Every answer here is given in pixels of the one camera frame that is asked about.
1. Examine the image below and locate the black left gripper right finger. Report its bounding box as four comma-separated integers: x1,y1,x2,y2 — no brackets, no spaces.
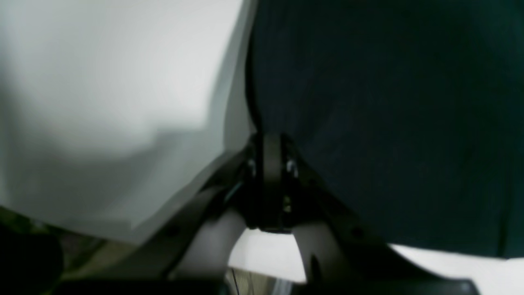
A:
264,134,479,295

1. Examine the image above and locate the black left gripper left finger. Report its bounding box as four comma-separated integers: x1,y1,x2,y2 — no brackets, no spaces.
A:
54,136,261,295

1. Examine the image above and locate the black T-shirt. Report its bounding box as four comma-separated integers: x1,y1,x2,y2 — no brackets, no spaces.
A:
247,0,524,258

